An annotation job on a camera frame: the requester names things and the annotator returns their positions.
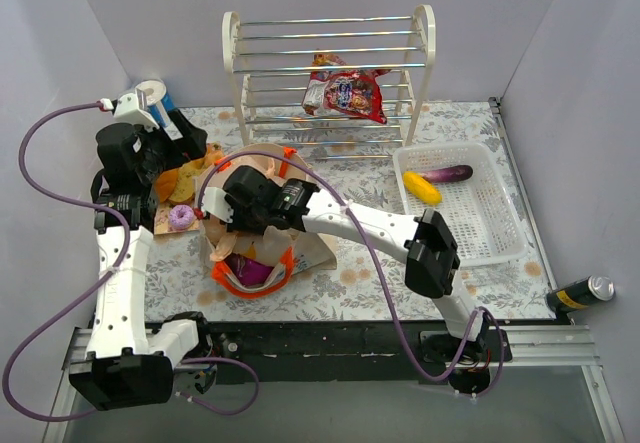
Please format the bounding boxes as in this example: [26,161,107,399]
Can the peach plastic grocery bag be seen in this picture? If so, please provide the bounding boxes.
[203,156,299,267]

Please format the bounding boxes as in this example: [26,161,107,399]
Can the white metal shelf rack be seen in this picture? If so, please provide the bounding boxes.
[221,4,436,160]

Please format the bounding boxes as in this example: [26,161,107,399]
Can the purple snack bag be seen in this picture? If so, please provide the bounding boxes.
[225,253,273,288]

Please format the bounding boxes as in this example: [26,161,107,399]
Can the purple eggplant toy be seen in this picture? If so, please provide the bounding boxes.
[421,165,474,183]

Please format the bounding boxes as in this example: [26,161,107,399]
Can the floral bread tray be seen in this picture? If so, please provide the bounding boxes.
[152,142,226,237]

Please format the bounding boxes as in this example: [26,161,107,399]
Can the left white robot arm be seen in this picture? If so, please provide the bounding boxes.
[69,109,212,411]

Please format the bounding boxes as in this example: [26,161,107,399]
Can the metal can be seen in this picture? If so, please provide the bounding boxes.
[546,276,615,313]

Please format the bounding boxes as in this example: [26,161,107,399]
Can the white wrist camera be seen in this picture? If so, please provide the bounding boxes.
[98,89,159,131]
[197,187,234,223]

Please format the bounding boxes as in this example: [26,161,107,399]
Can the pink donut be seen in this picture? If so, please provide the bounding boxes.
[168,204,196,231]

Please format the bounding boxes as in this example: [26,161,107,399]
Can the red candy bag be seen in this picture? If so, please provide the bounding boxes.
[301,53,390,125]

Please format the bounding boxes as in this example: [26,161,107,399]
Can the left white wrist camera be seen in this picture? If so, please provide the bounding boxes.
[98,89,159,131]

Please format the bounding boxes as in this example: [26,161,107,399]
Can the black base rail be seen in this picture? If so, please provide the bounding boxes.
[154,320,511,387]

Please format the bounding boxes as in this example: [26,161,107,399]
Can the toilet paper roll blue wrap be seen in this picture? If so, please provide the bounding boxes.
[135,79,176,129]

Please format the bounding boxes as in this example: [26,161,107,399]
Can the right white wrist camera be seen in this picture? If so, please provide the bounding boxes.
[197,187,234,223]

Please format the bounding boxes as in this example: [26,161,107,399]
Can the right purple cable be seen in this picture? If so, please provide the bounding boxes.
[197,151,507,398]

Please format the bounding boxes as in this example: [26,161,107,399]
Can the bread loaf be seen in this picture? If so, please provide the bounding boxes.
[154,162,201,205]

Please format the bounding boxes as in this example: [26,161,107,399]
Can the yellow squash toy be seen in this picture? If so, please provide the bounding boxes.
[402,171,442,206]

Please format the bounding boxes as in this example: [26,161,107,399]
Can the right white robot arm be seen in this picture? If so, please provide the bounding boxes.
[211,165,488,354]

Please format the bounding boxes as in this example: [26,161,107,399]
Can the white plastic basket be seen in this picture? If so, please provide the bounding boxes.
[392,142,527,267]

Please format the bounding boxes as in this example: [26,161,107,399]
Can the canvas tote bag orange handles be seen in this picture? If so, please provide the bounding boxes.
[195,143,336,299]

